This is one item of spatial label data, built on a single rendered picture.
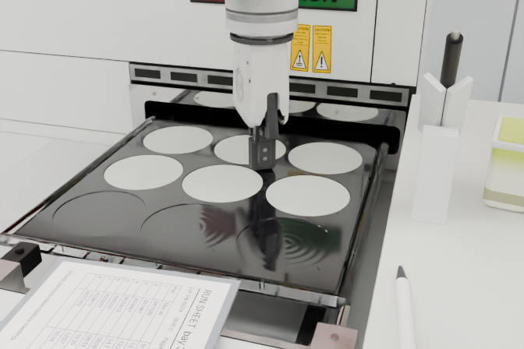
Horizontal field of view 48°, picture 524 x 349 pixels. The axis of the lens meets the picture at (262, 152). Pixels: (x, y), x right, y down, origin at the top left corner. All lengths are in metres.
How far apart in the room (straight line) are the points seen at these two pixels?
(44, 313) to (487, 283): 0.32
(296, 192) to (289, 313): 0.15
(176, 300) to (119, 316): 0.04
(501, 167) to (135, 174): 0.44
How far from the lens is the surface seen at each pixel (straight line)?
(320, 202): 0.69
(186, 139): 0.85
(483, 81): 2.42
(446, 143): 0.51
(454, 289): 0.47
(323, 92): 0.88
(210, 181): 0.73
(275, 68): 0.66
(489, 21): 2.36
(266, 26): 0.66
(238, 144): 0.83
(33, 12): 1.05
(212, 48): 0.91
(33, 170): 1.01
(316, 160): 0.79
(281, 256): 0.59
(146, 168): 0.78
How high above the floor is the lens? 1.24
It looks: 25 degrees down
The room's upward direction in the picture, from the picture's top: straight up
